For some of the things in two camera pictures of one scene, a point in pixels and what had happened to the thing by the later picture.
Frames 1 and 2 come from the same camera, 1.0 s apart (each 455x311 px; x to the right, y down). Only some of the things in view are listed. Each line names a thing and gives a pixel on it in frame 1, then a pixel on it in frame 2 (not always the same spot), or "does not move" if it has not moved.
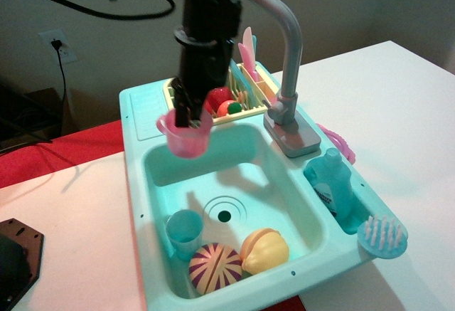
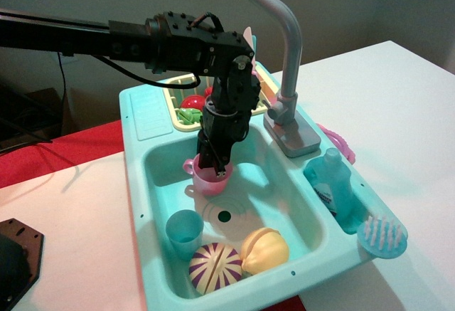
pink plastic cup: x=186 y=141 -> x=206 y=182
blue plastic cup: x=185 y=228 does not move
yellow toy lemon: x=264 y=250 does not move
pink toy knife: x=247 y=51 does not move
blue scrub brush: x=382 y=237 does not move
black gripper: x=205 y=63 -> x=217 y=136
